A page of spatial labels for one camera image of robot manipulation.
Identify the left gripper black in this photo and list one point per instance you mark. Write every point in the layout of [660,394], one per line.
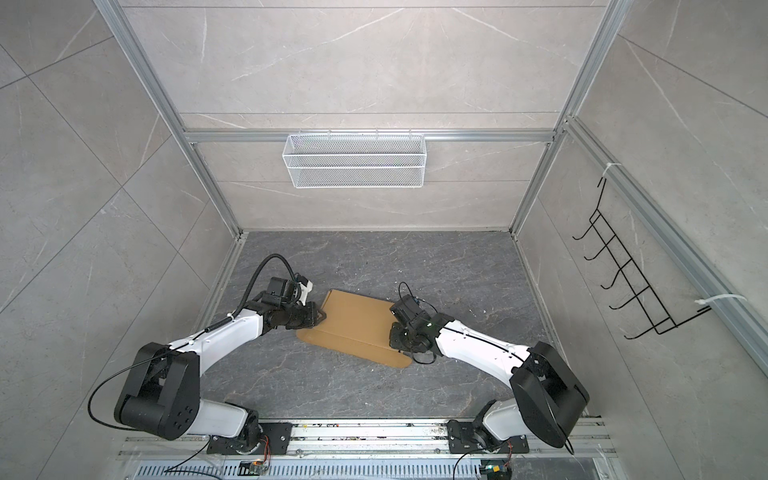
[314,316]

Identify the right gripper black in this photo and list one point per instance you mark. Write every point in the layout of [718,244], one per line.
[394,338]

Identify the brown cardboard box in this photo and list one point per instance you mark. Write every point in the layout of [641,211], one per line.
[356,325]

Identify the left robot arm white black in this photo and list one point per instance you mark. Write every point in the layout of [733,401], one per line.
[162,393]

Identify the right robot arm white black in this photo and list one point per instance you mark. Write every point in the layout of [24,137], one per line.
[547,397]

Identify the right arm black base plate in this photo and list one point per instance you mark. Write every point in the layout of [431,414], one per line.
[464,437]

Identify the aluminium mounting rail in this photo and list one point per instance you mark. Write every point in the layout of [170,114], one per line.
[374,449]

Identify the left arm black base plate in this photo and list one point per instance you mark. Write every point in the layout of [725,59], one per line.
[269,437]

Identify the white wire mesh basket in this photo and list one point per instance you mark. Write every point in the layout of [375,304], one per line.
[334,160]

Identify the black wire hook rack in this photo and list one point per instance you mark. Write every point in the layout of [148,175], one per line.
[628,270]

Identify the aluminium frame post left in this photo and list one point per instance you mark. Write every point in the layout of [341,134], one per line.
[119,25]

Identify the aluminium frame post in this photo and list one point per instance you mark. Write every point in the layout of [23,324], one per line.
[615,14]
[119,25]

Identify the aluminium frame post right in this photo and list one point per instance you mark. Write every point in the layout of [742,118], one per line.
[615,14]

